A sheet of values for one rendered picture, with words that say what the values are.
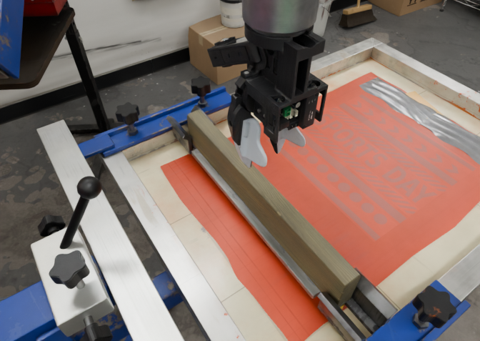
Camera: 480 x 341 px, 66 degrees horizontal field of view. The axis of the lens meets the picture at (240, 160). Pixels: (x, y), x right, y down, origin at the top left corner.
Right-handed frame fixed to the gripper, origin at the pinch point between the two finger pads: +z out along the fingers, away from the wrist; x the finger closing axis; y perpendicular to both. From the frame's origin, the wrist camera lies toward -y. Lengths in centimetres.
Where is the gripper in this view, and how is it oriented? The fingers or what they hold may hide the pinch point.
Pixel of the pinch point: (260, 149)
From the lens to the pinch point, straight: 53.7
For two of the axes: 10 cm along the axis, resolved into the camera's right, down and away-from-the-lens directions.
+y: 5.6, 5.9, -5.8
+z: 0.1, 7.0, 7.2
